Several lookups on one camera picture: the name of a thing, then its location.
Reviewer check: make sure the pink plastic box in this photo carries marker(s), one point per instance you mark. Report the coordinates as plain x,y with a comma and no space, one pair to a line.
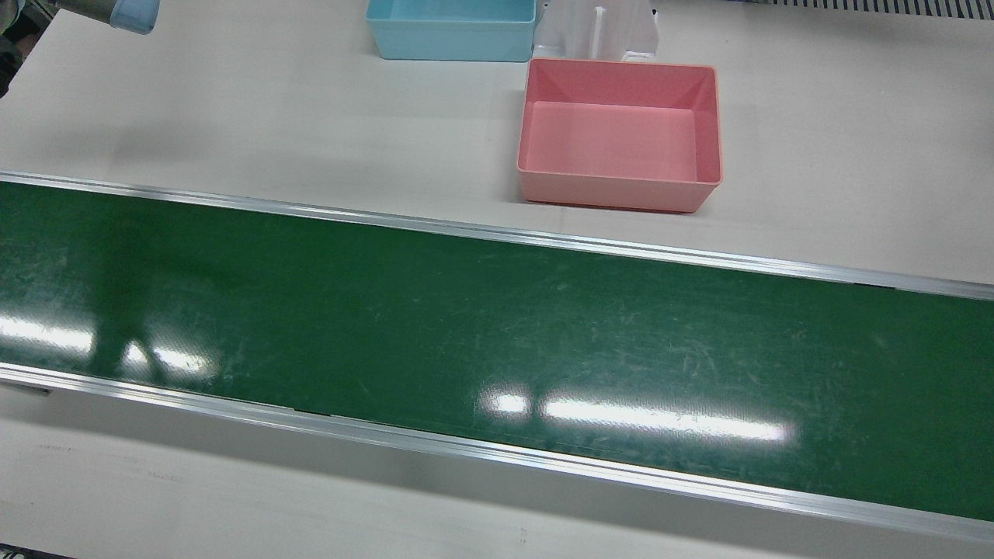
613,144

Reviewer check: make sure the light blue plastic box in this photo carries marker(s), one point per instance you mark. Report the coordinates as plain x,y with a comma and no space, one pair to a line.
450,35

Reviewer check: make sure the green conveyor belt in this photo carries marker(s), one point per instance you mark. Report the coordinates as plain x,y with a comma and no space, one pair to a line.
543,239
497,341

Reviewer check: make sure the white column stand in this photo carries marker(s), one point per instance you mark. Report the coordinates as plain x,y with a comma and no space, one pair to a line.
567,27

